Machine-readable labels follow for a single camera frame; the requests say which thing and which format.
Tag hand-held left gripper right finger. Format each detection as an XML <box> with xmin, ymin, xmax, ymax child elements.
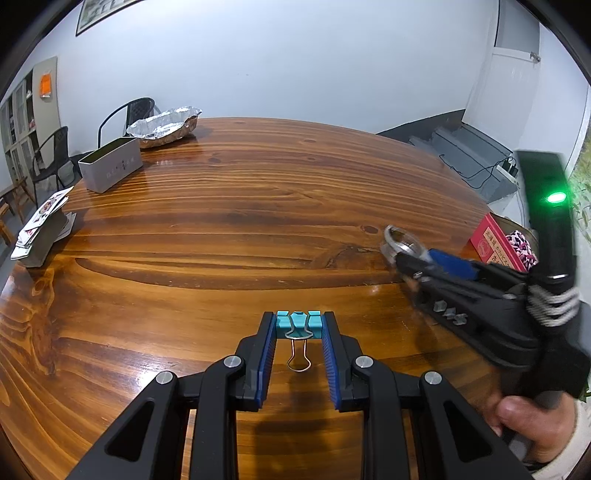
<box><xmin>322</xmin><ymin>311</ymin><xmax>532</xmax><ymax>480</ymax></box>

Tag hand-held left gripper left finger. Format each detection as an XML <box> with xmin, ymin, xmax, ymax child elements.
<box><xmin>67</xmin><ymin>311</ymin><xmax>279</xmax><ymax>480</ymax></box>

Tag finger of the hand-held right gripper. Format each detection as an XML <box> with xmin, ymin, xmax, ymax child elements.
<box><xmin>394</xmin><ymin>254</ymin><xmax>513</xmax><ymax>301</ymax></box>
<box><xmin>427</xmin><ymin>248</ymin><xmax>527</xmax><ymax>289</ymax></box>

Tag silver metal fitting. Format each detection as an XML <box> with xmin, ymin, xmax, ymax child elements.
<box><xmin>381</xmin><ymin>224</ymin><xmax>432</xmax><ymax>268</ymax></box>

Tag red carton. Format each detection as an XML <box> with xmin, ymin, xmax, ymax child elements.
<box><xmin>470</xmin><ymin>213</ymin><xmax>527</xmax><ymax>273</ymax></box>

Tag teal binder clip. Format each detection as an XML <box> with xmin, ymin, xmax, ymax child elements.
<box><xmin>276</xmin><ymin>311</ymin><xmax>324</xmax><ymax>372</ymax></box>

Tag pink patterned scrunchie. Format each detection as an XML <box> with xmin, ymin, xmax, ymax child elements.
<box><xmin>505</xmin><ymin>229</ymin><xmax>539</xmax><ymax>272</ymax></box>

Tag person's right hand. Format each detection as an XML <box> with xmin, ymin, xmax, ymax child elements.
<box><xmin>492</xmin><ymin>390</ymin><xmax>580</xmax><ymax>464</ymax></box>

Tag grey staircase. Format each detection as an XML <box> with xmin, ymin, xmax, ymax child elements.
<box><xmin>409</xmin><ymin>124</ymin><xmax>520</xmax><ymax>204</ymax></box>

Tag hanging scroll painting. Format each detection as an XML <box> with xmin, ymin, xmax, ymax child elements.
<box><xmin>570</xmin><ymin>115</ymin><xmax>591</xmax><ymax>241</ymax></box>

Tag white door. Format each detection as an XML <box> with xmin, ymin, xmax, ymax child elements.
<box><xmin>462</xmin><ymin>0</ymin><xmax>542</xmax><ymax>153</ymax></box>

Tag grey rectangular box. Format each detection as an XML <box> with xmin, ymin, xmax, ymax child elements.
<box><xmin>78</xmin><ymin>137</ymin><xmax>144</xmax><ymax>193</ymax></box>

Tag foil tray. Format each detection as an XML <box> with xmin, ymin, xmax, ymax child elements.
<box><xmin>126</xmin><ymin>105</ymin><xmax>204</xmax><ymax>148</ymax></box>

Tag stack of playing cards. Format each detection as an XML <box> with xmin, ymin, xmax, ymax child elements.
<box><xmin>10</xmin><ymin>186</ymin><xmax>77</xmax><ymax>268</ymax></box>

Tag black chair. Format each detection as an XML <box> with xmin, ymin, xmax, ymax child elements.
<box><xmin>97</xmin><ymin>97</ymin><xmax>160</xmax><ymax>148</ymax></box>
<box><xmin>30</xmin><ymin>126</ymin><xmax>81</xmax><ymax>195</ymax></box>

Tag wooden stool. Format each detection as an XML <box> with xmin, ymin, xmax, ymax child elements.
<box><xmin>0</xmin><ymin>178</ymin><xmax>37</xmax><ymax>245</ymax></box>

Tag grey cabinet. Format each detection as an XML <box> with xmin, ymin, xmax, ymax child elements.
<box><xmin>0</xmin><ymin>56</ymin><xmax>63</xmax><ymax>181</ymax></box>

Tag black cable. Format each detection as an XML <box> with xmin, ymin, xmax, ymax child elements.
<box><xmin>445</xmin><ymin>154</ymin><xmax>513</xmax><ymax>190</ymax></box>

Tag framed wall picture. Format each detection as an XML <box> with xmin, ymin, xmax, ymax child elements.
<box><xmin>75</xmin><ymin>0</ymin><xmax>144</xmax><ymax>37</ymax></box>

